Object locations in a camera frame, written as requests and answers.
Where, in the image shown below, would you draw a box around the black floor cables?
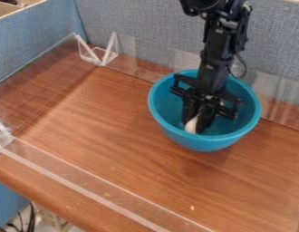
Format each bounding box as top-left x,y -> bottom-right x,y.
0,201 -> 37,232

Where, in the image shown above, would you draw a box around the clear acrylic corner bracket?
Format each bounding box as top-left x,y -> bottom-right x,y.
74,33 -> 118,66

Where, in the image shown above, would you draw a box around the clear acrylic barrier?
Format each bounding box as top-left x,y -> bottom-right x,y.
0,121 -> 213,232
107,32 -> 299,130

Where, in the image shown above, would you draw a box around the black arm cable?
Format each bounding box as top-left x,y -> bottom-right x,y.
226,51 -> 249,80

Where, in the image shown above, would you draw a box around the blue plastic bowl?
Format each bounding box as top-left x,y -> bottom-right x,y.
147,72 -> 262,152

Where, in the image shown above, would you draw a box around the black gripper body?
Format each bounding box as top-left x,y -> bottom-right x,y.
170,63 -> 239,120

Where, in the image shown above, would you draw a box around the clear acrylic back barrier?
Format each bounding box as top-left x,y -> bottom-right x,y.
107,32 -> 299,130

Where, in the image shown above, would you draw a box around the white mushroom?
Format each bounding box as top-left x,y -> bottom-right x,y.
183,113 -> 201,134

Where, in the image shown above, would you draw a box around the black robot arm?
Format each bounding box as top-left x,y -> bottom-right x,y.
171,0 -> 252,133

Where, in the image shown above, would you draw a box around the clear acrylic front barrier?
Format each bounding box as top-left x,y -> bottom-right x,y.
0,121 -> 213,232

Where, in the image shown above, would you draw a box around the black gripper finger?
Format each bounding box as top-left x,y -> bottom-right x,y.
182,98 -> 199,124
195,105 -> 217,133

